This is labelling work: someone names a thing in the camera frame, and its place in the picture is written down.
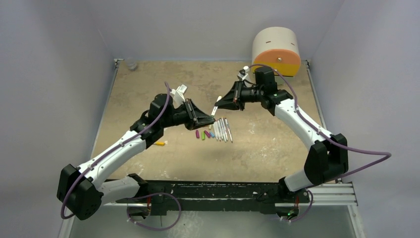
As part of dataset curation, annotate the magenta cap marker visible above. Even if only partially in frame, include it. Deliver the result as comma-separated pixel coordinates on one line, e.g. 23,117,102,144
219,118,227,143

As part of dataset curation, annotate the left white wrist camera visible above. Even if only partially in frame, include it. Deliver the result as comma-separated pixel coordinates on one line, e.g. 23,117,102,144
170,84,188,106

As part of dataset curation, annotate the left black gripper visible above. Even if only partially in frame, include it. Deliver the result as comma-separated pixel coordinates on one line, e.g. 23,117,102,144
161,99,214,132

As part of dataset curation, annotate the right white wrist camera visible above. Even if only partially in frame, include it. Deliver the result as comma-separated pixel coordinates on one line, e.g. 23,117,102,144
237,66,250,81

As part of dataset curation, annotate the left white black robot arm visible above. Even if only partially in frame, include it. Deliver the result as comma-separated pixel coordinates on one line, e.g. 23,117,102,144
57,94,215,220

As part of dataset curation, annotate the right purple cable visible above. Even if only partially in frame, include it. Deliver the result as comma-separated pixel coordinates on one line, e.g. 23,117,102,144
244,64,392,224

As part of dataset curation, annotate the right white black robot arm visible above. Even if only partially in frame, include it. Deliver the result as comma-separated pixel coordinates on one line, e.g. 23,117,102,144
215,64,348,202

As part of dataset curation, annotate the purple cap marker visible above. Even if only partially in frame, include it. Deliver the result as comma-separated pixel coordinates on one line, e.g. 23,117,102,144
224,118,233,143

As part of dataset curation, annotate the clear plastic cup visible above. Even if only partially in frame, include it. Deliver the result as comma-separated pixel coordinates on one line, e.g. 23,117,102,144
125,58,138,71

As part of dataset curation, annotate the dark green cap marker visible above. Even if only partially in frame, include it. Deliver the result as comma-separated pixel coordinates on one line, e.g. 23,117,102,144
210,96,222,117

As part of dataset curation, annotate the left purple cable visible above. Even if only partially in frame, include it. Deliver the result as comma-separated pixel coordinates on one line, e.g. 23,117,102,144
60,81,182,231

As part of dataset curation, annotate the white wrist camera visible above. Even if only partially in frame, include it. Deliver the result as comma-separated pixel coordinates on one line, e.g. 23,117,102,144
170,84,188,106
237,66,250,81

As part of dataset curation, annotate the purple cable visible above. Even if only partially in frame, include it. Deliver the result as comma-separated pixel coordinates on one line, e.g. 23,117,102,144
60,81,182,231
244,64,392,224

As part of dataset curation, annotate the round three-drawer cabinet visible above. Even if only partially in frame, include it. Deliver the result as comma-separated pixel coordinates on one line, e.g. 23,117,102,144
252,27,301,77

